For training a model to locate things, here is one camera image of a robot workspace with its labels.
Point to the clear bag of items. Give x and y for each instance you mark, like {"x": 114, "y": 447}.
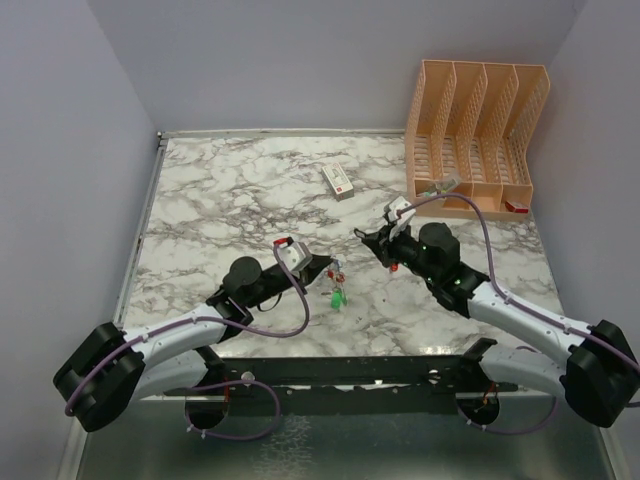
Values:
{"x": 445, "y": 185}

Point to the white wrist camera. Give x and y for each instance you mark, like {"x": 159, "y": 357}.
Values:
{"x": 398, "y": 214}
{"x": 294, "y": 255}

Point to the small white cardboard box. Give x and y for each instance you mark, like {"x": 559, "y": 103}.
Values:
{"x": 337, "y": 181}

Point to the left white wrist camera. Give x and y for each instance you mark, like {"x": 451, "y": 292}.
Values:
{"x": 294, "y": 255}

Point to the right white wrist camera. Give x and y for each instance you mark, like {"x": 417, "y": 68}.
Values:
{"x": 398, "y": 214}

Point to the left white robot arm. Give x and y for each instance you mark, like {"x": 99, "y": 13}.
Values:
{"x": 112, "y": 367}

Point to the aluminium rail frame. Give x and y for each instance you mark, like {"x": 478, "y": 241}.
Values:
{"x": 73, "y": 451}

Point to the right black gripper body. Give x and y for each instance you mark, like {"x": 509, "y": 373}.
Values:
{"x": 404, "y": 248}

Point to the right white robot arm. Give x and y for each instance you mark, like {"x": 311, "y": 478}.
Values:
{"x": 591, "y": 366}

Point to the orange plastic file organizer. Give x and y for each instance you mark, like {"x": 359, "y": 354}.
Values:
{"x": 476, "y": 119}

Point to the black metal base frame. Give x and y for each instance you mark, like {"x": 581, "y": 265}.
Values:
{"x": 338, "y": 385}

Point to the small red box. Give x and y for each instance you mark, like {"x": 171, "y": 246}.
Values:
{"x": 516, "y": 207}

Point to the green key tag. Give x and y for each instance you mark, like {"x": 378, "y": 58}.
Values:
{"x": 337, "y": 299}

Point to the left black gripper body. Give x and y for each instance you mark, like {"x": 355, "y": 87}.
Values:
{"x": 275, "y": 283}

